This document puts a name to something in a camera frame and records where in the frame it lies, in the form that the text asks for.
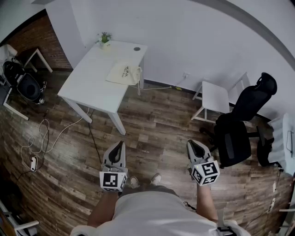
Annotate cream drawstring cloth bag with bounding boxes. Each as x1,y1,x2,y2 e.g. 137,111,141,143
105,60,143,96

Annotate person's right shoe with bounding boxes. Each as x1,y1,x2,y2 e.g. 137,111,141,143
151,173,162,186

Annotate person's left forearm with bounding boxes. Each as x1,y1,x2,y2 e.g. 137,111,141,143
87,191,119,228

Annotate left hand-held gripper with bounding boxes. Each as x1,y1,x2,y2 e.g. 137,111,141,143
99,141,129,192

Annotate person's white shirt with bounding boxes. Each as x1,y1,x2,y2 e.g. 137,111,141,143
70,190,252,236

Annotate white chair frame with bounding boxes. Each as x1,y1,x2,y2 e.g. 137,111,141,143
0,200,40,236

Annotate thin white cable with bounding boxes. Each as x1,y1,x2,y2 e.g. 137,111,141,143
139,76,185,91

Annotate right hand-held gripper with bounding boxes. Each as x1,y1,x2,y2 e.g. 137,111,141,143
187,139,221,186

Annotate white table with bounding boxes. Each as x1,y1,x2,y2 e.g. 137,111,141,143
57,41,148,136

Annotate white wooden chair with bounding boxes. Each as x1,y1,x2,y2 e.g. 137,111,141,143
190,71,251,123

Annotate person's left shoe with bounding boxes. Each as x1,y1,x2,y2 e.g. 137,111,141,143
129,176,141,189

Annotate black floor cable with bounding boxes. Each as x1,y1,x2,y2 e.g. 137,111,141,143
88,110,103,162

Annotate person's right forearm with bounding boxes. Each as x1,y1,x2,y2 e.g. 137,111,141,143
196,184,218,222

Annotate black round bucket chair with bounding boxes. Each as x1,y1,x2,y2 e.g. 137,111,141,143
17,73,39,101

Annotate white desk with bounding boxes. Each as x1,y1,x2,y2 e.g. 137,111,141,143
23,47,53,73
1,85,30,121

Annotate person's dark trousers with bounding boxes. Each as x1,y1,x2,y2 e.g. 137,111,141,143
119,184,179,197

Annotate black mesh office chair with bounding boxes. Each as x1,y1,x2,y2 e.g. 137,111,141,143
199,72,278,169

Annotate small potted green plant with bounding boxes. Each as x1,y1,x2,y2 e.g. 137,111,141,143
95,31,113,50

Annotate white power strip with cable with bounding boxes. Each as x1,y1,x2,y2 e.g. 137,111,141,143
20,107,90,171

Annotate grey shoulder strap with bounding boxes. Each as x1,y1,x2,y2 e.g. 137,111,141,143
216,207,235,236

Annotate white slatted chair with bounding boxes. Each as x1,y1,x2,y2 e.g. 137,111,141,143
267,112,295,177

